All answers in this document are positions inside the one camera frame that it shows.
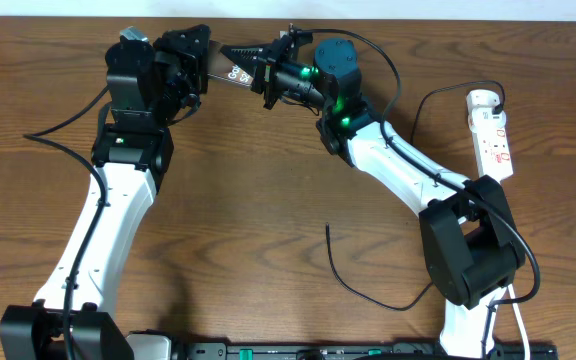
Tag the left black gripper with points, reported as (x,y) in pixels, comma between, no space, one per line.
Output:
(188,55)

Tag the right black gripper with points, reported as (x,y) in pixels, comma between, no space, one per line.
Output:
(269,62)

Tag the Galaxy smartphone bronze screen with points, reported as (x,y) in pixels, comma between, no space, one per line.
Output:
(222,69)

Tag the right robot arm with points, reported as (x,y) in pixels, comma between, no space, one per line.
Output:
(472,248)

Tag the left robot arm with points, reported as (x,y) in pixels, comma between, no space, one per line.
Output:
(150,86)

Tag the white USB charger adapter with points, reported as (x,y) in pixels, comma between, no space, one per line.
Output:
(482,98)

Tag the white power strip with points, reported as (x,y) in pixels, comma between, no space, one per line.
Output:
(490,143)

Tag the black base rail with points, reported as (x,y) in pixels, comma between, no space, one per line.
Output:
(348,351)

